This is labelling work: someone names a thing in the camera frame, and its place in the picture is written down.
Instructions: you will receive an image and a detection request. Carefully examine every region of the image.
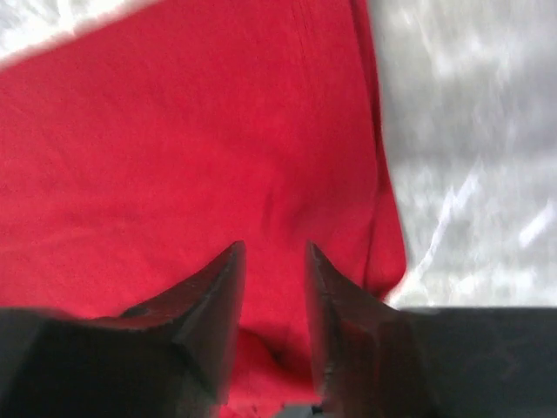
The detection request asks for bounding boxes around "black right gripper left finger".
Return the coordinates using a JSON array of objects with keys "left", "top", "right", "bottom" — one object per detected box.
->
[{"left": 1, "top": 241, "right": 245, "bottom": 417}]

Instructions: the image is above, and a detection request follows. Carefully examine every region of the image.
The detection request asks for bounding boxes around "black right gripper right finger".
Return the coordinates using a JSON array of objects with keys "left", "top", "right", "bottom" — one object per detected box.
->
[{"left": 305, "top": 244, "right": 556, "bottom": 417}]

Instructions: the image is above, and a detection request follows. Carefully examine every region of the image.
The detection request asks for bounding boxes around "dark red t-shirt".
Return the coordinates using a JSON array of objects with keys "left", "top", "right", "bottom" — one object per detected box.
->
[{"left": 1, "top": 1, "right": 406, "bottom": 417}]

